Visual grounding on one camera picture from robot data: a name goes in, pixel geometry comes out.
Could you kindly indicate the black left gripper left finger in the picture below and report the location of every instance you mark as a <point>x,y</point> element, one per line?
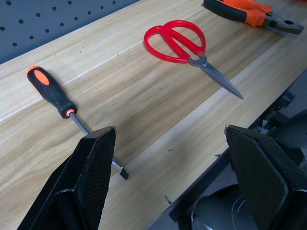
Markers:
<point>93,172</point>

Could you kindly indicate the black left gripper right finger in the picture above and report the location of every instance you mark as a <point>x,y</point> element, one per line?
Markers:
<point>261,177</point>

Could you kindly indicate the black orange screwdriver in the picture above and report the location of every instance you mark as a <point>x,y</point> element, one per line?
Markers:
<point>51,91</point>

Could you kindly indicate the orange black pliers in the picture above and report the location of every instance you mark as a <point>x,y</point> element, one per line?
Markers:
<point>249,13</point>

